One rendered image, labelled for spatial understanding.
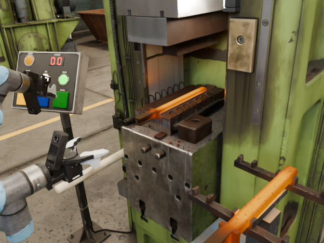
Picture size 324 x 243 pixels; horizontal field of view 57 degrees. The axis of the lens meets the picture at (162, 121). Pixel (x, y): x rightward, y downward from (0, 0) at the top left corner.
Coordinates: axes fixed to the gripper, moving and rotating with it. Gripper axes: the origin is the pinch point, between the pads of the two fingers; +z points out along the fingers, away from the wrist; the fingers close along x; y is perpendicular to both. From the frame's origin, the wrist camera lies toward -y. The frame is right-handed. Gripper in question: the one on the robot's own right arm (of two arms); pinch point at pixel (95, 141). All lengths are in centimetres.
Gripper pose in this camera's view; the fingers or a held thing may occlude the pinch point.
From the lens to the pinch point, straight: 102.1
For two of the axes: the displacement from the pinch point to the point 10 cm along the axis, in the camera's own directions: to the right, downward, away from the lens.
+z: 6.6, -3.5, 6.7
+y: 0.4, 9.0, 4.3
